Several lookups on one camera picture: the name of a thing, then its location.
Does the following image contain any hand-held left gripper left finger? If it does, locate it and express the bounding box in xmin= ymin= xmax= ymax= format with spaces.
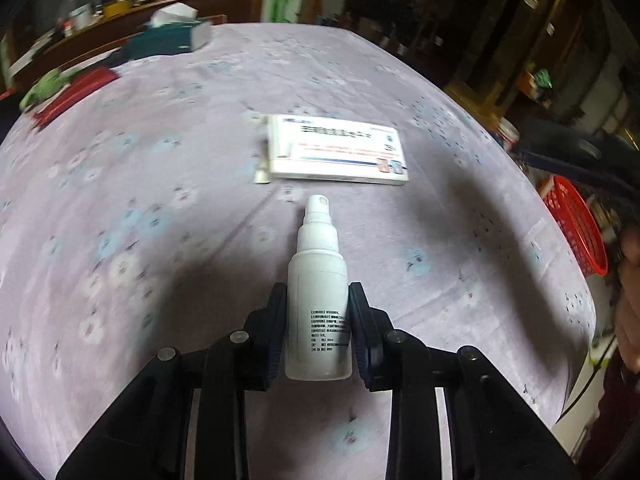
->
xmin=55 ymin=282 xmax=288 ymax=480

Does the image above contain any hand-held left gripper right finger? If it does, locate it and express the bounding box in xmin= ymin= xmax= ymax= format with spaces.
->
xmin=347 ymin=281 xmax=581 ymax=480

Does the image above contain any white spray bottle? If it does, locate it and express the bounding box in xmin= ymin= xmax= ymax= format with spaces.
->
xmin=284 ymin=194 xmax=355 ymax=382

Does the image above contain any red plastic basket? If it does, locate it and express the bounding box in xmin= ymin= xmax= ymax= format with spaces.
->
xmin=542 ymin=175 xmax=610 ymax=278

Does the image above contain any slim white medicine box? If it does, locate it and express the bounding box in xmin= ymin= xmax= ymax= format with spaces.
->
xmin=252 ymin=114 xmax=410 ymax=187

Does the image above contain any person's right forearm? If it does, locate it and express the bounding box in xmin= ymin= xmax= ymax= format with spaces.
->
xmin=612 ymin=225 xmax=640 ymax=376

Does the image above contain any white plastic bucket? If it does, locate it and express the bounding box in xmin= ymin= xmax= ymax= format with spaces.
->
xmin=497 ymin=119 xmax=521 ymax=153

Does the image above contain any dark wood gold cabinet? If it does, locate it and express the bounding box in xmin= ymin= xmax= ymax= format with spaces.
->
xmin=445 ymin=0 xmax=631 ymax=126

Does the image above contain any purple floral tablecloth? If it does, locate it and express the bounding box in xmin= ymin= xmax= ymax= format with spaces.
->
xmin=0 ymin=22 xmax=598 ymax=480

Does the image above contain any person's dark clothing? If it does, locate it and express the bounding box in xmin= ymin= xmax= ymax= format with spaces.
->
xmin=575 ymin=355 xmax=640 ymax=480

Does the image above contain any flat red packet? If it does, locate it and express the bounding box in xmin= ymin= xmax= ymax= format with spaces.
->
xmin=32 ymin=67 xmax=121 ymax=128

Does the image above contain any teal tissue box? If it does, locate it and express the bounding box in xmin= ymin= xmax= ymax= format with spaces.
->
xmin=122 ymin=2 xmax=213 ymax=61

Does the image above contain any green cloth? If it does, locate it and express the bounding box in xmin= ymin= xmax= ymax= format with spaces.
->
xmin=19 ymin=70 xmax=76 ymax=111

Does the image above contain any wooden cabinet counter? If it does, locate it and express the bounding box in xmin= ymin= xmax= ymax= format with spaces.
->
xmin=0 ymin=0 xmax=256 ymax=101

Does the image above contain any white plastic tub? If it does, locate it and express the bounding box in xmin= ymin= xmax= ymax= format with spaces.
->
xmin=67 ymin=4 xmax=95 ymax=31

